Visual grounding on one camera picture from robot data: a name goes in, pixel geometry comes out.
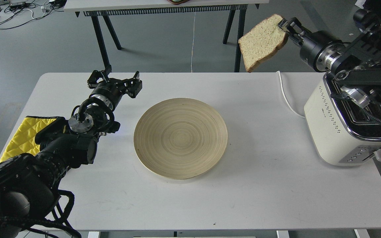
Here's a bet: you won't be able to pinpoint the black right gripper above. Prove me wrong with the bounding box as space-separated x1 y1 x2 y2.
277 18 343 72

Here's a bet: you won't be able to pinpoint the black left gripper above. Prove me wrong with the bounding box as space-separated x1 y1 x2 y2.
87 69 143 107

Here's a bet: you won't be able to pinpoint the slice of brown bread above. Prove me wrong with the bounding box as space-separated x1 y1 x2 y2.
238 14 288 73

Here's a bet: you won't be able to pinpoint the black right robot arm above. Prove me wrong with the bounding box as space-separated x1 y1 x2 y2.
278 9 381 125

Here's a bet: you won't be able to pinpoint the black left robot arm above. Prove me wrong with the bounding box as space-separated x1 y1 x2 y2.
0 66 142 238

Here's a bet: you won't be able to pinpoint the cream and chrome toaster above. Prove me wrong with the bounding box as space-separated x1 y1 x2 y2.
304 77 381 166

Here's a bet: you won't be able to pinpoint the white background table black legs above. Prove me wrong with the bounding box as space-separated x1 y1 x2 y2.
63 0 271 72

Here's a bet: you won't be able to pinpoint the round bamboo plate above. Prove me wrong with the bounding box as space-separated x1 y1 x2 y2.
134 98 228 180

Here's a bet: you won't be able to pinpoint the yellow quilted cloth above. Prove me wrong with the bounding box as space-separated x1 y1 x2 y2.
0 116 60 163

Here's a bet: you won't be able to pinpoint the white toaster power cable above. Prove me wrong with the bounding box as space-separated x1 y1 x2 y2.
277 71 306 119

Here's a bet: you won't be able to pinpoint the thin white hanging cable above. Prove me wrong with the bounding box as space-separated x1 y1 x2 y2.
190 12 196 72

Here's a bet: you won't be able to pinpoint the floor cables and power strips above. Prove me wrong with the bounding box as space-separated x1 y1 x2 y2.
0 0 67 33

